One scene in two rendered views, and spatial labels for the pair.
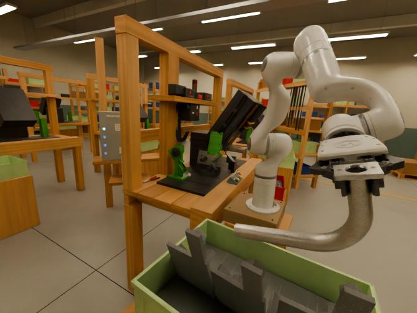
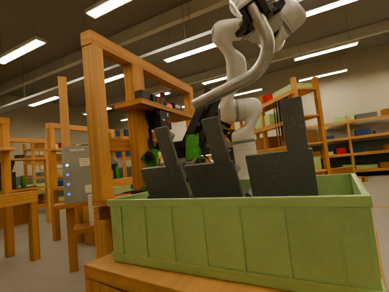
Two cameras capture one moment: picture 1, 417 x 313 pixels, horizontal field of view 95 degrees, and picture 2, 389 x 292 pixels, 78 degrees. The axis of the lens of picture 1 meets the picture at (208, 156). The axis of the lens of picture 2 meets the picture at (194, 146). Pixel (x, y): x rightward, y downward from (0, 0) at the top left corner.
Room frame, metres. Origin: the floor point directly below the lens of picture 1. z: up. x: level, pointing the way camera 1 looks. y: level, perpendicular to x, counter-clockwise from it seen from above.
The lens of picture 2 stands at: (-0.25, -0.06, 1.04)
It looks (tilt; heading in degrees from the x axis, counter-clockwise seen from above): 4 degrees up; 0
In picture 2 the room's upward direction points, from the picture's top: 6 degrees counter-clockwise
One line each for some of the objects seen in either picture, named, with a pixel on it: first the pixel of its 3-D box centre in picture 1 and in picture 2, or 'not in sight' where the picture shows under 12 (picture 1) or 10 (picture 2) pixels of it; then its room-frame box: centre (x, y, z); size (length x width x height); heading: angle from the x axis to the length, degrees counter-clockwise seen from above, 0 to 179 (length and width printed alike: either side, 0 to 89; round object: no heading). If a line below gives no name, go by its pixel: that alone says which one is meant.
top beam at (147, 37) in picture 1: (188, 58); (153, 73); (1.90, 0.23, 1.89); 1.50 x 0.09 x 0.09; 155
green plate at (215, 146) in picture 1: (216, 143); (194, 146); (1.68, -0.06, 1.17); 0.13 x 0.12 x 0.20; 155
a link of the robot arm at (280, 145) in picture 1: (273, 154); (246, 120); (1.02, -0.35, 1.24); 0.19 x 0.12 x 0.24; 92
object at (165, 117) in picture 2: (189, 112); (160, 120); (1.77, 0.20, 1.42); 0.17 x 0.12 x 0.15; 155
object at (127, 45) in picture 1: (187, 117); (158, 130); (1.90, 0.23, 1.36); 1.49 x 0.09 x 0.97; 155
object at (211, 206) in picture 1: (238, 182); not in sight; (1.66, -0.29, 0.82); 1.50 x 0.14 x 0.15; 155
